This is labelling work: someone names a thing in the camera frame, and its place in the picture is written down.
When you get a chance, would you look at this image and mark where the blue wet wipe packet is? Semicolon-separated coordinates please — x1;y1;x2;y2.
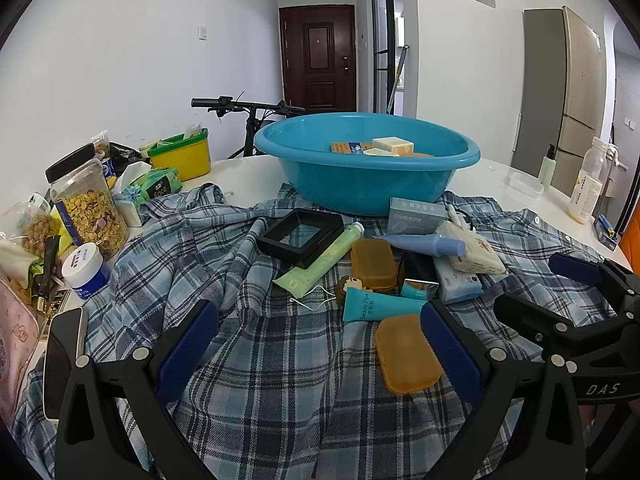
434;255;483;303

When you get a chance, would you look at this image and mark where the clear plastic container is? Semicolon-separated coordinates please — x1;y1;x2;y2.
507;171;545;197

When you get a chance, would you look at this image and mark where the white printed tissue packet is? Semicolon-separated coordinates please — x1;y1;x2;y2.
436;220;507;275

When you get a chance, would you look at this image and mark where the white jar with blue label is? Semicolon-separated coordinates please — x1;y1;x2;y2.
61;242;112;301

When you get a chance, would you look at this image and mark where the yellow container with green rim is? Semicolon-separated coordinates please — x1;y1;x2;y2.
147;127;212;182

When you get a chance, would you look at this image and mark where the cereal jar with black lid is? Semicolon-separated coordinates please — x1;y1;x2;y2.
45;142;130;261

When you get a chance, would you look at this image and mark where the blue plastic basin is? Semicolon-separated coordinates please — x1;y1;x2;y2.
254;112;481;217

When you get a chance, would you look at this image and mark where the thin white cord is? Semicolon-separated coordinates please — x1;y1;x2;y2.
289;284;337;312

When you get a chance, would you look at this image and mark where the black bicycle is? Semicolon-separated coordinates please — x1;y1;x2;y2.
191;94;307;158

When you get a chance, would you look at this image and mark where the grey-blue carton box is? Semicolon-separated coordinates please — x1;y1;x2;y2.
387;197;447;235

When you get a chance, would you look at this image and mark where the small teal box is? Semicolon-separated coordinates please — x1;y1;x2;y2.
400;278;440;302

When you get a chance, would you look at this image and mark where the pink pouch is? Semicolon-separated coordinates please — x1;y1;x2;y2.
0;275;41;431

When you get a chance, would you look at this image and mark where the gold grey refrigerator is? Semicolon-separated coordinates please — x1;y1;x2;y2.
510;6;608;196

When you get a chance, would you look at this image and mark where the white crumpled tissue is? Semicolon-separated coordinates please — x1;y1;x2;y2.
112;161;152;196

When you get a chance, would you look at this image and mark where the black-framed glass door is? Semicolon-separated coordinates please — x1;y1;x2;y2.
370;0;405;116

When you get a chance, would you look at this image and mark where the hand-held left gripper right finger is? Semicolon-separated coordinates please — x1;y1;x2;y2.
420;300;586;480

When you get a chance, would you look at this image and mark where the green pump bottle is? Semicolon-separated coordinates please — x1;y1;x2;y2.
538;144;558;186

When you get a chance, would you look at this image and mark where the cream carton box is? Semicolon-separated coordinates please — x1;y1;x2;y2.
371;136;415;157

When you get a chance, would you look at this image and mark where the periwinkle blue tube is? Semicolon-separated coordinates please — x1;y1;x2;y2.
372;232;466;258

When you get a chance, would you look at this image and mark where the amber soap box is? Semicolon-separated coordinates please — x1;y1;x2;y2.
350;238;398;292
376;314;445;395

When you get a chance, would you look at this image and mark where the dark brown door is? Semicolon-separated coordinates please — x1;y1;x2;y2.
279;5;357;113

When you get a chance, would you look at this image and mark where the brown-haired cartoon figure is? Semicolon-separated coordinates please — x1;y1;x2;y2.
334;275;366;303

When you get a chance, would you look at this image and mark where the black square box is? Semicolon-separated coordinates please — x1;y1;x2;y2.
256;208;345;267

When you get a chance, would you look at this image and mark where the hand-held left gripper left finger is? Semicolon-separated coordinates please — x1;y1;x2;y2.
55;300;221;480

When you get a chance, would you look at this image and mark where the small blue box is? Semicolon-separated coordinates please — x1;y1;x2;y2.
595;215;621;251

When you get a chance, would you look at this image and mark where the green tissue packet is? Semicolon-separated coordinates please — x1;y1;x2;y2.
122;167;183;204

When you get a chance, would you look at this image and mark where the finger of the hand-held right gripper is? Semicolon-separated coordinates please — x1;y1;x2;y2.
494;292;626;361
547;252;640;297

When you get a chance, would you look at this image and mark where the white desktop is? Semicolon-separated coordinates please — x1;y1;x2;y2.
25;154;626;386

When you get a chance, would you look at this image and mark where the blue plaid shirt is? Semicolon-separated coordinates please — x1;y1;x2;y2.
10;182;626;480

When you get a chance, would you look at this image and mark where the teal tube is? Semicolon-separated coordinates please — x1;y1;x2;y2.
342;287;426;322

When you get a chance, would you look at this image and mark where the light green tube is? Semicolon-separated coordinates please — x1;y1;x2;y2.
272;221;365;297

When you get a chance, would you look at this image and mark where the clear snack bag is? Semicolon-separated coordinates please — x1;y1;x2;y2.
0;195;62;266

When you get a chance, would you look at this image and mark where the clear bottle with yellow liquid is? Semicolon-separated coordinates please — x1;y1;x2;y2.
570;136;612;225

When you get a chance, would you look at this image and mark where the mop with long handle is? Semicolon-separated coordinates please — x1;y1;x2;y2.
385;44;411;116

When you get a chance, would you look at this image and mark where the black plastic bag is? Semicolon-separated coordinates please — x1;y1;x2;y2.
107;142;147;167

